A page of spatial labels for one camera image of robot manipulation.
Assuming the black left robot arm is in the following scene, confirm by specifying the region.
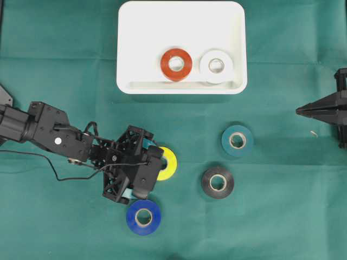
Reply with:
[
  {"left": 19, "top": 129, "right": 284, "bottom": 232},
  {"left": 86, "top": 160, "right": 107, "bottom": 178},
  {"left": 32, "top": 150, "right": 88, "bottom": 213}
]
[{"left": 1, "top": 101, "right": 163, "bottom": 204}]

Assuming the red tape roll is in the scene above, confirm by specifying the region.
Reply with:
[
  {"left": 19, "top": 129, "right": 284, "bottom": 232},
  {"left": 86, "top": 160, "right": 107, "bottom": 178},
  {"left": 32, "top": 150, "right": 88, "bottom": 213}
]
[{"left": 160, "top": 48, "right": 192, "bottom": 82}]

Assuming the black tape roll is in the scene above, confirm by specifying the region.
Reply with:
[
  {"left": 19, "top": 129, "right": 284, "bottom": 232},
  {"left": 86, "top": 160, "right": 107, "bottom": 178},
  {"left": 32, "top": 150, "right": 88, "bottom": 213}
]
[{"left": 201, "top": 166, "right": 234, "bottom": 199}]

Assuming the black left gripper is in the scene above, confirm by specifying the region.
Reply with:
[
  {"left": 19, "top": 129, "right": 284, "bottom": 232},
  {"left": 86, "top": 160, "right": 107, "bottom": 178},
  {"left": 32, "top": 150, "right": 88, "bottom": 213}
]
[{"left": 91, "top": 126, "right": 155, "bottom": 204}]

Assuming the yellow tape roll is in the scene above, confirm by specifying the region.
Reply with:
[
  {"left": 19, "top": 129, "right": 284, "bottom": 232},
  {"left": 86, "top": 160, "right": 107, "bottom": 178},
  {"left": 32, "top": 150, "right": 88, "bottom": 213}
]
[{"left": 157, "top": 146, "right": 178, "bottom": 181}]

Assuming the blue tape roll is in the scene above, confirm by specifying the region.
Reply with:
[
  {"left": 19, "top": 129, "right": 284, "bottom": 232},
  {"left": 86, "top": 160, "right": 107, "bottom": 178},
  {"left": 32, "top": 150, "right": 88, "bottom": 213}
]
[{"left": 126, "top": 200, "right": 162, "bottom": 236}]

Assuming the white tape roll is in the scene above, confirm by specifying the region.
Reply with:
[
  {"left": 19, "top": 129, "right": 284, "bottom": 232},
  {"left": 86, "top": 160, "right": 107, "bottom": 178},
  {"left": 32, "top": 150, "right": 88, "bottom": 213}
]
[{"left": 199, "top": 49, "right": 235, "bottom": 84}]

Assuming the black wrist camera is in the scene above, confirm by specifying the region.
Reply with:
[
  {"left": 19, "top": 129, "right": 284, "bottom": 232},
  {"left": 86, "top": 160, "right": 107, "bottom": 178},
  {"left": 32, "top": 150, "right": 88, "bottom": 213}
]
[{"left": 130, "top": 146, "right": 164, "bottom": 199}]

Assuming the white plastic case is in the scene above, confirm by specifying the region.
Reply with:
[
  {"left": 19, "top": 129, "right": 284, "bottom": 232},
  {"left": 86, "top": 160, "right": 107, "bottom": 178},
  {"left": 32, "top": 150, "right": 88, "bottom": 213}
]
[{"left": 116, "top": 1, "right": 247, "bottom": 95}]

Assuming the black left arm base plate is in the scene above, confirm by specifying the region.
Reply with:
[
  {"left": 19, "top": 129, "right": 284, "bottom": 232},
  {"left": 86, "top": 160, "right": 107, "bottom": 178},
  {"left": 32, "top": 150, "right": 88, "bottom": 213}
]
[{"left": 0, "top": 85, "right": 13, "bottom": 106}]

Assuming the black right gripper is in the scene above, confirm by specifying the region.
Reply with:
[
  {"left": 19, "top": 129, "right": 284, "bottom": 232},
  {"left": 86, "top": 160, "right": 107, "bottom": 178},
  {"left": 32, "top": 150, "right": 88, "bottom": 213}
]
[{"left": 295, "top": 68, "right": 347, "bottom": 149}]

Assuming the green tape roll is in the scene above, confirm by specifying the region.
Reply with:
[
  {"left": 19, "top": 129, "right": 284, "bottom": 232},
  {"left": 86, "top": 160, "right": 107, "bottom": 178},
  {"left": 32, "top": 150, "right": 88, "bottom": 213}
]
[{"left": 221, "top": 125, "right": 254, "bottom": 157}]

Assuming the black camera cable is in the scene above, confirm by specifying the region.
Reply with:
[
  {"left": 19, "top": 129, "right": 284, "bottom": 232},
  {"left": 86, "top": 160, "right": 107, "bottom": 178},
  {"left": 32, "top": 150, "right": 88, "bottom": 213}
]
[{"left": 0, "top": 121, "right": 150, "bottom": 182}]

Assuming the green table cloth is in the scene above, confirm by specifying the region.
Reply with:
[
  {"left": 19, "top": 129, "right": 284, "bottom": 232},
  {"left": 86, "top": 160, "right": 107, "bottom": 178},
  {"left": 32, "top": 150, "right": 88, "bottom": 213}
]
[{"left": 1, "top": 1, "right": 346, "bottom": 259}]

